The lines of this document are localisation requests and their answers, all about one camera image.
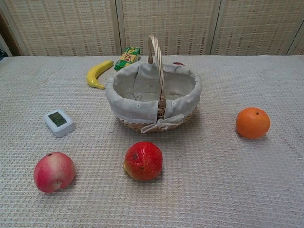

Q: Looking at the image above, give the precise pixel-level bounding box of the orange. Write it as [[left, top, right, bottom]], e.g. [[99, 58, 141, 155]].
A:
[[235, 107, 271, 140]]

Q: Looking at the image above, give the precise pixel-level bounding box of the wicker basket with cloth liner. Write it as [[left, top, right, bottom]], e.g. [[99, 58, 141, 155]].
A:
[[105, 34, 203, 134]]

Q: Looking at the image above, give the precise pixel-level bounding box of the beige woven tablecloth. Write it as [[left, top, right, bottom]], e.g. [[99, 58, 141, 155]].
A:
[[0, 55, 304, 228]]

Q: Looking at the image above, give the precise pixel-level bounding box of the glossy red pomegranate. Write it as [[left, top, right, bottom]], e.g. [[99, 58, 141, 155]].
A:
[[122, 141, 164, 182]]

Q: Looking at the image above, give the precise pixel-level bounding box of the green snack package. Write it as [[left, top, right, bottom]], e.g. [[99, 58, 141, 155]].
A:
[[114, 47, 141, 71]]

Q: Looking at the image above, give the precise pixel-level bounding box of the yellow banana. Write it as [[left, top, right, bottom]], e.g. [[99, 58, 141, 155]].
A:
[[86, 60, 114, 90]]

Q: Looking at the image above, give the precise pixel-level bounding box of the woven folding screen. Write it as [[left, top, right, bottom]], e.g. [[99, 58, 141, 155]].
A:
[[0, 0, 304, 57]]

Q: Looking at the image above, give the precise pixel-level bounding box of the white digital thermometer clock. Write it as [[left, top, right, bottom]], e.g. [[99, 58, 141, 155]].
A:
[[43, 108, 76, 138]]

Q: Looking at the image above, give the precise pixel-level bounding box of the pink peach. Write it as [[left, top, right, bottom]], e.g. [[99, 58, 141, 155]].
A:
[[33, 152, 76, 193]]

